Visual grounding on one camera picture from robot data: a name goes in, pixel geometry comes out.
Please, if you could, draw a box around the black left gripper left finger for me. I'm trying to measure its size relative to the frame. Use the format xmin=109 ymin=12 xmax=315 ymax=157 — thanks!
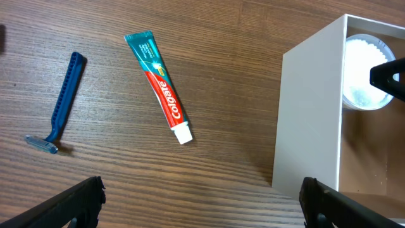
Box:
xmin=1 ymin=176 xmax=106 ymax=228

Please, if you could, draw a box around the blue disposable razor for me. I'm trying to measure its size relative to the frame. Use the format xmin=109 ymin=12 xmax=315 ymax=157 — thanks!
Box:
xmin=25 ymin=52 xmax=87 ymax=154

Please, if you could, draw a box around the cotton swab round container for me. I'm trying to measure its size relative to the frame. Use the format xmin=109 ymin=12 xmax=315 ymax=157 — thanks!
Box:
xmin=342 ymin=34 xmax=396 ymax=111

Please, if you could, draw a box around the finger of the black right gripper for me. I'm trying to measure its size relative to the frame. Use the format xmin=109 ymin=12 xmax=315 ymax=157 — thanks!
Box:
xmin=370 ymin=58 xmax=404 ymax=101

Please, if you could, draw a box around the white cardboard box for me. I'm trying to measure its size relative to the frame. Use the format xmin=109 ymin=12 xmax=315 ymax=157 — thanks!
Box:
xmin=272 ymin=14 xmax=404 ymax=222

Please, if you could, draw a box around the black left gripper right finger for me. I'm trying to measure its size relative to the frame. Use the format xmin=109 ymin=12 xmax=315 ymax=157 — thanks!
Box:
xmin=299 ymin=177 xmax=402 ymax=228

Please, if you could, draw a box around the Colgate toothpaste tube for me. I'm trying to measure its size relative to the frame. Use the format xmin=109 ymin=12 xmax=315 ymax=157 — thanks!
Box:
xmin=124 ymin=30 xmax=193 ymax=144

